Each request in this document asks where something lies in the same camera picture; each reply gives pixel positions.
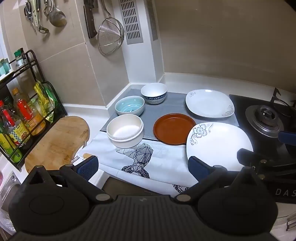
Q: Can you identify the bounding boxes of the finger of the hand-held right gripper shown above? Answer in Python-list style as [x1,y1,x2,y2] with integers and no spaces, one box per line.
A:
[237,148,296,174]
[279,131,296,160]

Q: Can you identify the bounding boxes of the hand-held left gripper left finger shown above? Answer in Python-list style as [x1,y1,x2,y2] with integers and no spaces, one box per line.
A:
[30,156,112,203]

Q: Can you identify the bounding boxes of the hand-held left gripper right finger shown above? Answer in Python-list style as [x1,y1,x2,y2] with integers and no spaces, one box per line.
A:
[174,156,262,203]

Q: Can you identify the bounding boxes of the white square floral plate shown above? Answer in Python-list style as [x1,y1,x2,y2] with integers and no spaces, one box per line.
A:
[186,122,254,173]
[185,89,235,118]

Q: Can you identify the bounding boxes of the brown round plate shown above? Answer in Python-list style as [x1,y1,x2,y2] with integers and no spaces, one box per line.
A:
[153,113,197,146]

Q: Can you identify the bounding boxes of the cream straight-sided bowl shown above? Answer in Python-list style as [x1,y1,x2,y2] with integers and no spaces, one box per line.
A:
[106,114,144,149]

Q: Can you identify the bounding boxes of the light blue bowl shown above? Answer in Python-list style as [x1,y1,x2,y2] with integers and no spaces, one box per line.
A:
[115,96,145,117]

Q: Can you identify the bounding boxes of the white bowl with blue pattern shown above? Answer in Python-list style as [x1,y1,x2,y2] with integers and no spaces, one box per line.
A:
[141,83,168,105]

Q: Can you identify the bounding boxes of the black glass gas stove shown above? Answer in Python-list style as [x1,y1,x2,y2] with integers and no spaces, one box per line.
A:
[229,94,296,168]

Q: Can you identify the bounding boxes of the steel stove burner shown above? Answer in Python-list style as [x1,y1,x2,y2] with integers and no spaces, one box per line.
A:
[245,105,284,139]

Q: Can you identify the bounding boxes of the white cloth with geometric print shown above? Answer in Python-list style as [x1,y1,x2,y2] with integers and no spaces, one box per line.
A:
[79,131,201,195]

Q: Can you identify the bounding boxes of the wooden cutting board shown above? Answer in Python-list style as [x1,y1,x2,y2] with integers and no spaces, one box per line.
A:
[24,116,90,174]

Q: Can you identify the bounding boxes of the grey mat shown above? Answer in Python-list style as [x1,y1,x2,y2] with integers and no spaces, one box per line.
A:
[99,88,240,142]

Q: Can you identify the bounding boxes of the oil bottle with yellow label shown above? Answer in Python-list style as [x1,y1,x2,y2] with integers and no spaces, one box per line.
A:
[11,88,47,136]

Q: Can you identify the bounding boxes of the yellow and green packets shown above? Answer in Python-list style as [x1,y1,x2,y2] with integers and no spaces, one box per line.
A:
[33,80,58,124]

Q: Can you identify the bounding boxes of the green bottle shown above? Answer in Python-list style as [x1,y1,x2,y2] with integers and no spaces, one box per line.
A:
[0,125,23,163]

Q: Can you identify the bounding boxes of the sauce bottle with red cap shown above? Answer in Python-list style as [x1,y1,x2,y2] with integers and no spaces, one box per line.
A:
[0,100,31,150]

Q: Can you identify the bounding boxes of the green-capped spice jar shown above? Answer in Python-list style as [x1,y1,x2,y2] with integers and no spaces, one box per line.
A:
[14,48,28,68]

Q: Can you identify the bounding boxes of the steel serving spoon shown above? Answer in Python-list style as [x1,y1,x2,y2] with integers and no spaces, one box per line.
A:
[35,0,50,34]

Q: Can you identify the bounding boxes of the white vent grille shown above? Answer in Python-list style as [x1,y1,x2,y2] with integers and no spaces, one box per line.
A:
[118,0,144,44]

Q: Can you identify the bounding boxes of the steel ladle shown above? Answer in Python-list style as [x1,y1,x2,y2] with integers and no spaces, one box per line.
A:
[48,0,67,27]

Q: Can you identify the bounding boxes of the wooden-handled utensil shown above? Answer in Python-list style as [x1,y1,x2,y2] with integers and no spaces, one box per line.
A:
[72,153,92,163]

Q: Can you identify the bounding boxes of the black wire rack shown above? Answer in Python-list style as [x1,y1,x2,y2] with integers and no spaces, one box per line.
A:
[0,50,68,171]

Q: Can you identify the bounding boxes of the steel wire strainer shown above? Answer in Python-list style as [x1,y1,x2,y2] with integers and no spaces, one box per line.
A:
[97,0,125,55]

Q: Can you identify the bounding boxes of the wooden-handled kitchen knife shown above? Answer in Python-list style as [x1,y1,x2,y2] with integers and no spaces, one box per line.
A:
[83,0,98,39]

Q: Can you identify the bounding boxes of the black-handled scissors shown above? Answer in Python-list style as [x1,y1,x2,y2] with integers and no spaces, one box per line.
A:
[24,0,36,22]

